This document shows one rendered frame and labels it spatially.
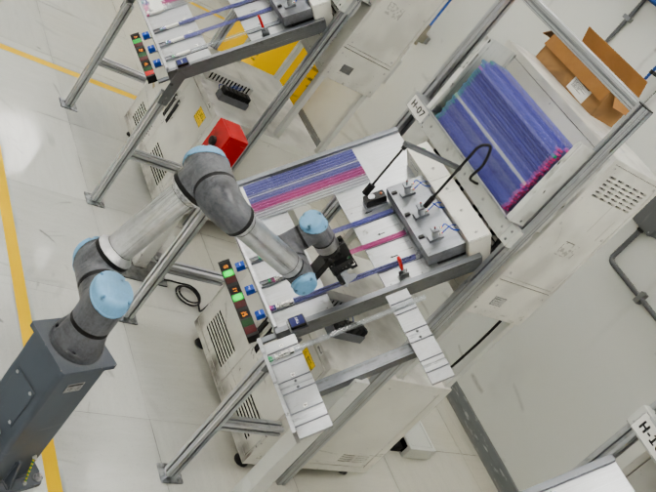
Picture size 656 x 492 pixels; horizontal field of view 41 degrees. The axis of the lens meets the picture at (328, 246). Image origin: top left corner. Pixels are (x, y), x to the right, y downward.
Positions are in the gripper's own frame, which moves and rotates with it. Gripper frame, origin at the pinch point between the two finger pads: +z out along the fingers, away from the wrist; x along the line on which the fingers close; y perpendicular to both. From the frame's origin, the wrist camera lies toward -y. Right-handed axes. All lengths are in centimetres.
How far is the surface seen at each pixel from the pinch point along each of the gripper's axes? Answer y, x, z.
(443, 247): 33.9, -4.7, 3.0
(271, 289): -21.4, 8.1, -4.9
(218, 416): -57, -13, 13
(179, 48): -17, 150, -4
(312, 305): -11.6, -3.7, -2.4
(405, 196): 32.1, 20.8, 2.2
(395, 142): 40, 53, 11
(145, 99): -50, 195, 44
